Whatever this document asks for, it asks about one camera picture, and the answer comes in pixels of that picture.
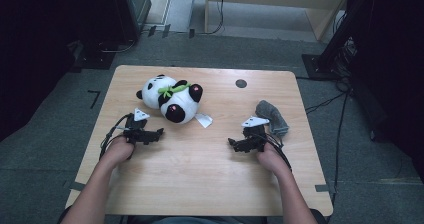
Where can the person's right hand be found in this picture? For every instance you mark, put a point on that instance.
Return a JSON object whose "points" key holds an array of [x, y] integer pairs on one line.
{"points": [[271, 159]]}

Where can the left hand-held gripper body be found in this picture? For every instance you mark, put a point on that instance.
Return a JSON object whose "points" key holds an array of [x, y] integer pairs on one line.
{"points": [[140, 134]]}

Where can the black stand base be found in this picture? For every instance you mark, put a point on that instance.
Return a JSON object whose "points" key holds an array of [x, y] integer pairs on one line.
{"points": [[96, 59]]}

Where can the grey tape strip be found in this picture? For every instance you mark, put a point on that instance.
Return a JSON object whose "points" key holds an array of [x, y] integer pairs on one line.
{"points": [[322, 188], [77, 186]]}

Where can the panda plush toy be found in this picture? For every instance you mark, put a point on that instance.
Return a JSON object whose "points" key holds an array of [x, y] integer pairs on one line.
{"points": [[180, 100]]}

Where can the dark monitor on stand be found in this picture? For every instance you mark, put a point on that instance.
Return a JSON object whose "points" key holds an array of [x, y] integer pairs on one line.
{"points": [[133, 10]]}

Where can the grey fluffy cloth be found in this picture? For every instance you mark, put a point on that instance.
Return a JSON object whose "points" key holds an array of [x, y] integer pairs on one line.
{"points": [[271, 114]]}

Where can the black metal stand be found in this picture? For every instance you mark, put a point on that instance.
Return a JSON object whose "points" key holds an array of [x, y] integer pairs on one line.
{"points": [[333, 47]]}

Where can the black floor tape piece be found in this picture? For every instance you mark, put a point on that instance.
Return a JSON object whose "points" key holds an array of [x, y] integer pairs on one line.
{"points": [[191, 33]]}

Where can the person's left hand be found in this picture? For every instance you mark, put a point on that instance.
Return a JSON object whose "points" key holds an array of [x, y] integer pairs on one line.
{"points": [[116, 152]]}

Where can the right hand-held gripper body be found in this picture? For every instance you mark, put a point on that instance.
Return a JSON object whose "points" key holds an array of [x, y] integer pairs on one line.
{"points": [[256, 139]]}

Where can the dark curtain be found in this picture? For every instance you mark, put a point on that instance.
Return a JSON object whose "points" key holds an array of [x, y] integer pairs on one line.
{"points": [[393, 67], [40, 50]]}

